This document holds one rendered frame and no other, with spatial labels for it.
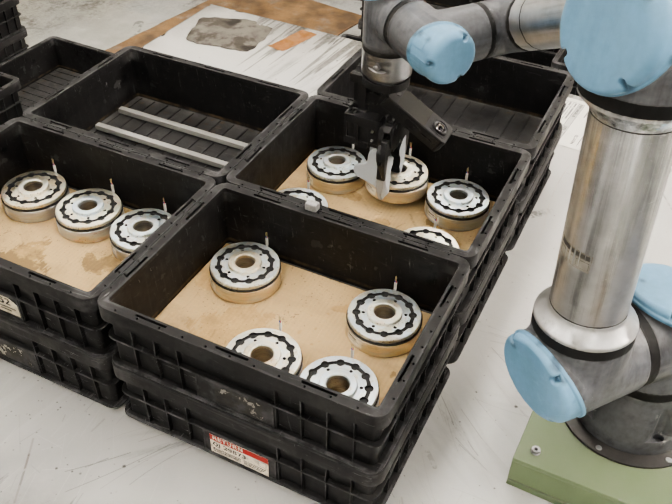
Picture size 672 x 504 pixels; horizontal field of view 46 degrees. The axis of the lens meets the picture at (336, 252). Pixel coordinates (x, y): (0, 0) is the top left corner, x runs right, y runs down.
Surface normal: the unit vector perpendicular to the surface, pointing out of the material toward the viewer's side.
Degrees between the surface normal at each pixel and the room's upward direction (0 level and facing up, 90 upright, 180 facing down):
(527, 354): 97
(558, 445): 2
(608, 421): 72
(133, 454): 0
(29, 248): 0
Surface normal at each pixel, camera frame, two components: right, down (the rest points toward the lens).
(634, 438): -0.29, 0.33
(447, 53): 0.46, 0.60
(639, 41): -0.88, 0.18
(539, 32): -0.77, 0.59
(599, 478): 0.00, -0.78
